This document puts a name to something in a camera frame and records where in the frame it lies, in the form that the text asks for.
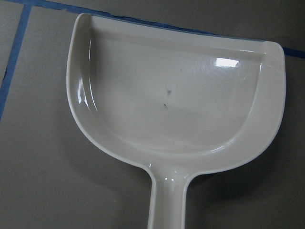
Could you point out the beige plastic dustpan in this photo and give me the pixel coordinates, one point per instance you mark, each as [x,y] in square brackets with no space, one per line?
[175,104]

